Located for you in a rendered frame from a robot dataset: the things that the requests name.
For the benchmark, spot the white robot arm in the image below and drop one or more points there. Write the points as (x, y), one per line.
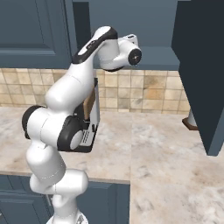
(67, 96)

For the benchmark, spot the blue-grey open wall cabinet door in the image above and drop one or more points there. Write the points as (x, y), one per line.
(201, 73)

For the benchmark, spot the blue-grey base cabinet door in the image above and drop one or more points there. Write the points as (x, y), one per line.
(14, 201)
(105, 204)

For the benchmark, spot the black and white coffee machine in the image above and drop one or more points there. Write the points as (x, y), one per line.
(94, 122)

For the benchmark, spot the white object with brown base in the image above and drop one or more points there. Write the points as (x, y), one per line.
(191, 121)

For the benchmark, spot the blue-grey wall cabinet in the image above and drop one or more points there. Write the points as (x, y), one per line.
(151, 32)

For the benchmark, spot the blue-grey closed wall cabinet door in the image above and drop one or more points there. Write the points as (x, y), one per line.
(32, 32)

